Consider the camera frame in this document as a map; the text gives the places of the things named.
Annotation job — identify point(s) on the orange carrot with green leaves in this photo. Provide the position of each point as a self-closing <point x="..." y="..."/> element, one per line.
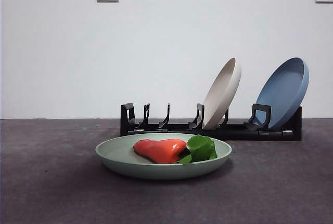
<point x="161" y="151"/>

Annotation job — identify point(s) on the pale green round plate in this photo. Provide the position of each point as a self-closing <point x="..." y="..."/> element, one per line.
<point x="156" y="170"/>

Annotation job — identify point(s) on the beige round plate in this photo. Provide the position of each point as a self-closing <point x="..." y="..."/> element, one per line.
<point x="221" y="96"/>

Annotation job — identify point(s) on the black plate rack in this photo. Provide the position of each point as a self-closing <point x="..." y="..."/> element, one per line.
<point x="234" y="134"/>

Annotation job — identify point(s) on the blue round plate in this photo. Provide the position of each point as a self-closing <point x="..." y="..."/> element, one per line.
<point x="283" y="91"/>

